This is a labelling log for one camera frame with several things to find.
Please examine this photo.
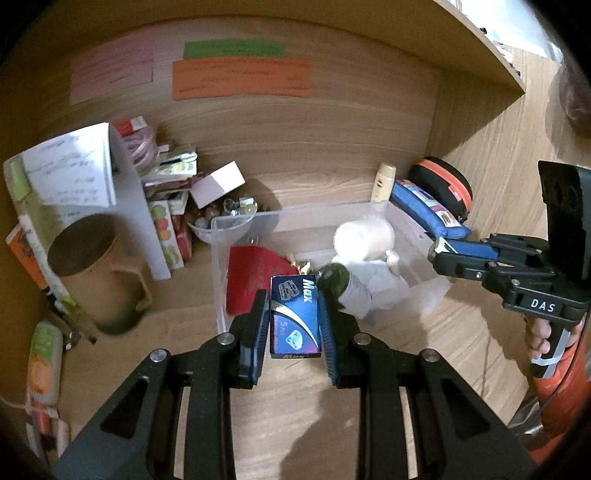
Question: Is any brown round object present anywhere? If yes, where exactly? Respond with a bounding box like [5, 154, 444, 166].
[556, 60, 591, 134]

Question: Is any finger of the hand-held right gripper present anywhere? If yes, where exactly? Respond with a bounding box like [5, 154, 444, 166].
[427, 247, 555, 301]
[434, 233, 550, 269]

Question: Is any cream lotion bottle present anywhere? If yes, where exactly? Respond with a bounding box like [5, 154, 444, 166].
[370, 162, 398, 204]

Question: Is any white cloth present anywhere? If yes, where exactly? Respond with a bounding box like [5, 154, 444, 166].
[351, 251, 409, 319]

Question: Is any tan mug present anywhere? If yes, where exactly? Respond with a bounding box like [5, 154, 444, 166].
[47, 213, 154, 335]

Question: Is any red white box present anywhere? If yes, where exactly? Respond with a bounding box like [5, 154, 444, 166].
[113, 117, 147, 137]

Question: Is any wooden desk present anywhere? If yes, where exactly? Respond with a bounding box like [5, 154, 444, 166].
[9, 0, 578, 480]

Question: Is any blue staple box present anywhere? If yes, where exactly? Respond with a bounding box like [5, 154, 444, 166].
[269, 274, 323, 360]

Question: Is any black orange round case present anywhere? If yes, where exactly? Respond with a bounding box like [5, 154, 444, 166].
[409, 157, 474, 224]

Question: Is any thin cable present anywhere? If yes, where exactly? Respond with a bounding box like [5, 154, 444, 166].
[478, 323, 497, 398]

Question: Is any small white box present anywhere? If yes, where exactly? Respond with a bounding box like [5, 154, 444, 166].
[190, 161, 246, 208]

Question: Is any red textured pouch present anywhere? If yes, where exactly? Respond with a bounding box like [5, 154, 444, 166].
[226, 246, 300, 315]

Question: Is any pink tubing coil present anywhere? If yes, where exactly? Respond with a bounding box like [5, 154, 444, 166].
[121, 126, 157, 167]

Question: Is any blue pencil case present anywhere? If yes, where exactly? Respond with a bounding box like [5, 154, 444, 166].
[390, 179, 472, 241]

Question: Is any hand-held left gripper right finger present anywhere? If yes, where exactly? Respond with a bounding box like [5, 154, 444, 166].
[318, 284, 539, 480]

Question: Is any person's right forearm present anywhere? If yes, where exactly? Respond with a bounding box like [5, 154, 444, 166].
[524, 323, 587, 462]

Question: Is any pink paper note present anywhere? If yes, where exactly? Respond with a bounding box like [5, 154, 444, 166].
[69, 34, 155, 104]

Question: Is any small black clip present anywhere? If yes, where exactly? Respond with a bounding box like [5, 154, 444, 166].
[64, 322, 99, 346]

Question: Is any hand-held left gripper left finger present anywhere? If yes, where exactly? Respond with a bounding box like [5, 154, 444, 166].
[53, 288, 271, 480]

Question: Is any person's right hand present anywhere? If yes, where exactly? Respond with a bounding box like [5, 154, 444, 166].
[524, 318, 553, 360]

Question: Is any orange paper note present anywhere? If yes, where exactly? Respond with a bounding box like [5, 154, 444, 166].
[172, 59, 314, 100]

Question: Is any orange booklet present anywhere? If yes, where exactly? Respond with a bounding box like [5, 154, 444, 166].
[6, 225, 51, 296]

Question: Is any clear plastic bottle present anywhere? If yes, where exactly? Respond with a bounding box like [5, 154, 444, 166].
[318, 263, 370, 317]

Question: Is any glass bowl of beads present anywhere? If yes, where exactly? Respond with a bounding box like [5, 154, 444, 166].
[187, 198, 259, 243]

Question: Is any green paper note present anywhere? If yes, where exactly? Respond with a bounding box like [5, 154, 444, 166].
[182, 41, 287, 60]

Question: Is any white padded roll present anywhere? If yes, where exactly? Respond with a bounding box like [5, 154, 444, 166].
[333, 219, 395, 261]

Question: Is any green orange tube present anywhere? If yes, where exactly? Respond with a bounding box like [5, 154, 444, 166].
[25, 322, 64, 411]

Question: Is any clear plastic storage bin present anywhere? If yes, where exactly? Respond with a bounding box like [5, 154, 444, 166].
[211, 200, 453, 335]

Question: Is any stack of fruit-printed packets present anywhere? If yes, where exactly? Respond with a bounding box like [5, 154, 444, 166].
[143, 143, 199, 269]

